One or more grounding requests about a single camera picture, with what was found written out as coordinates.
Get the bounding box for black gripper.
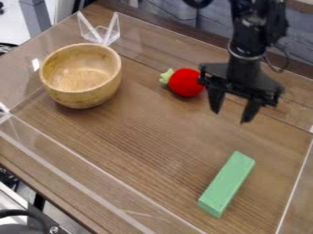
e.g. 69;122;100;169
199;58;285;123

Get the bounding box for green rectangular stick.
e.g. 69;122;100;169
197;151;256;218

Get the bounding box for brown wooden bowl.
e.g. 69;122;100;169
39;43;121;109

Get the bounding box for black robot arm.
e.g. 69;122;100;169
199;0;289;122

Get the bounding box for clear acrylic tray walls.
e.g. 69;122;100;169
0;16;313;234

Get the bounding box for red plush tomato toy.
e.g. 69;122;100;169
160;68;205;98

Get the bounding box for black table leg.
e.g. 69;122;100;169
34;194;46;211

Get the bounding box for grey post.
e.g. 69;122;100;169
19;0;51;37

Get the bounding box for black metal bracket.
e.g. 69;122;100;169
27;204;71;234

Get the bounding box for black cable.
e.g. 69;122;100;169
0;208;50;234

